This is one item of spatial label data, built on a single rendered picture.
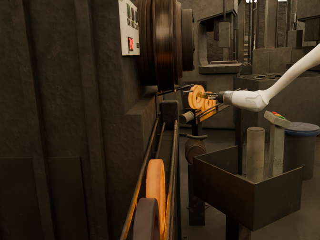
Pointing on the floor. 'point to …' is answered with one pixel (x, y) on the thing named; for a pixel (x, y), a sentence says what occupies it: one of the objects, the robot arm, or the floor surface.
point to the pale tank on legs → (248, 33)
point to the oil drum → (224, 62)
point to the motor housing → (195, 149)
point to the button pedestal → (276, 143)
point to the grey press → (309, 25)
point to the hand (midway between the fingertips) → (196, 94)
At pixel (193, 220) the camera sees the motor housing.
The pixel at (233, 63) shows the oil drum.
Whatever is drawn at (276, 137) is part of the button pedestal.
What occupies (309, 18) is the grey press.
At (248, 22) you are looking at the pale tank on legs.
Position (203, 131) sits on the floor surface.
